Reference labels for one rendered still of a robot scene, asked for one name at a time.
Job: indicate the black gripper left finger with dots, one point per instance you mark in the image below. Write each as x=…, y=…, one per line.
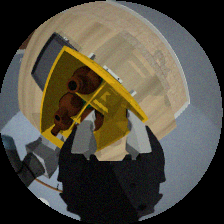
x=79, y=144

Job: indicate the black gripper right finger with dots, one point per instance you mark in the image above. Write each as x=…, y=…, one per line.
x=143, y=145

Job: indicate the yellow divided crate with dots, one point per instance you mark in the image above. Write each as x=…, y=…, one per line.
x=106, y=100

